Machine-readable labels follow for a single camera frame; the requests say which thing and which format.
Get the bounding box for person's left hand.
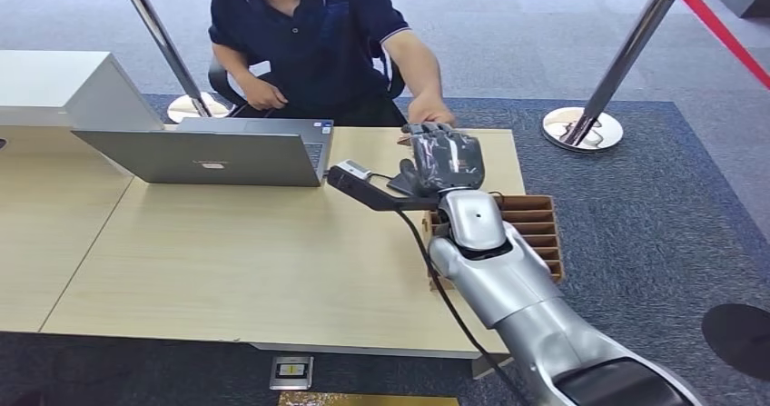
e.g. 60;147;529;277
407;93;457;130

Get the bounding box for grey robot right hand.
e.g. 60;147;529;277
399;121;487;199

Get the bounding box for person's right hand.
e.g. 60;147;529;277
239;76;290;112

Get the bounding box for person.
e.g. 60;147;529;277
207;0;457;130

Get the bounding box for brown slotted card holder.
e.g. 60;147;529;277
421;193;566;292

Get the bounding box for black external drive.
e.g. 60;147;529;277
386;173;416;197

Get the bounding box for chrome stanchion base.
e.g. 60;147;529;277
166;91;232;125
541;106;626;154

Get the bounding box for grey laptop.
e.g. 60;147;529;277
72;117;336;188

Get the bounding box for white cabinet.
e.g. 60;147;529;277
0;49;165;133

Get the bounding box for dark blue rug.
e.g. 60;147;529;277
0;94;770;406

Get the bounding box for gold floor plate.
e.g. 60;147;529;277
277;391;460;406

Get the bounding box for silver floor socket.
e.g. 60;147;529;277
269;355;315;391

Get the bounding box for red barrier belt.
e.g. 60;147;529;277
676;0;770;93

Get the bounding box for black round base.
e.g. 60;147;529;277
701;302;770;384

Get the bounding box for chrome stanchion post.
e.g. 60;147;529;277
564;0;697;147
112;0;212;119

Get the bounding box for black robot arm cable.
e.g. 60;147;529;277
393;209;532;406

